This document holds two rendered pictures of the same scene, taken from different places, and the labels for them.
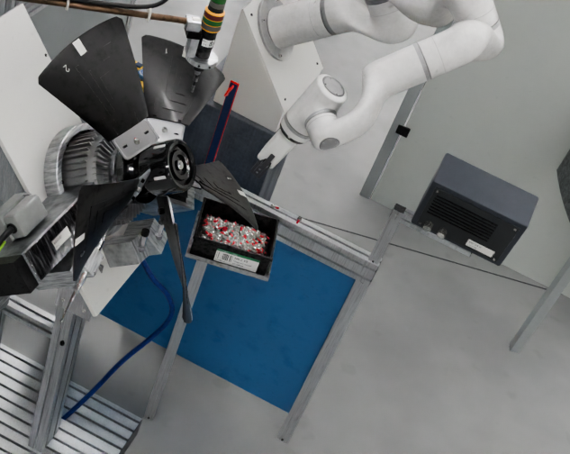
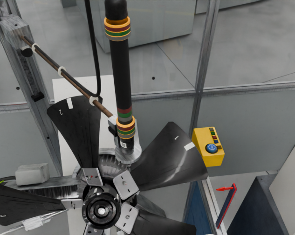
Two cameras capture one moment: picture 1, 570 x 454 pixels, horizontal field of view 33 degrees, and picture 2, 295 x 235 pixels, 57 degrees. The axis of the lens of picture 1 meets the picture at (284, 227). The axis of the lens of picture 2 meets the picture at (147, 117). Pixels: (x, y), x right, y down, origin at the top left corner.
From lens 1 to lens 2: 1.81 m
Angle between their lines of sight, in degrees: 54
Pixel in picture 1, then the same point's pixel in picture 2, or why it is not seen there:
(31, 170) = (70, 157)
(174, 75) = (166, 155)
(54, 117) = (105, 139)
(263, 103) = (290, 212)
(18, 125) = not seen: hidden behind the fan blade
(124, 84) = (88, 139)
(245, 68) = (287, 183)
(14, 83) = not seen: hidden behind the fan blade
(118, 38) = (93, 109)
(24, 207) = (25, 171)
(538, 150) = not seen: outside the picture
